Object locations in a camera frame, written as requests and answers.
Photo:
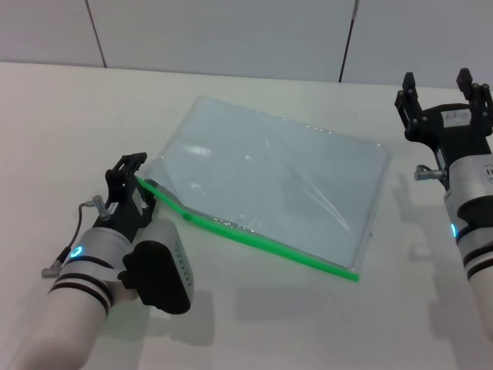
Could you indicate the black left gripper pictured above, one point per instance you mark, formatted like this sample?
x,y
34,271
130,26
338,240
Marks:
x,y
123,208

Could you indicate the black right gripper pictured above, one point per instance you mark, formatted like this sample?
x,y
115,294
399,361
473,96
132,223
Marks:
x,y
450,131

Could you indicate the green zip slider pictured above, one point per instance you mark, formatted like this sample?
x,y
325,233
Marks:
x,y
186,217

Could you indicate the clear document bag green zip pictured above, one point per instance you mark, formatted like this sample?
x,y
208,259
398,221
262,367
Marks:
x,y
269,173

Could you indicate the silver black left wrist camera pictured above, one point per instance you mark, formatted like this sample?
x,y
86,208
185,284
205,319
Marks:
x,y
161,270

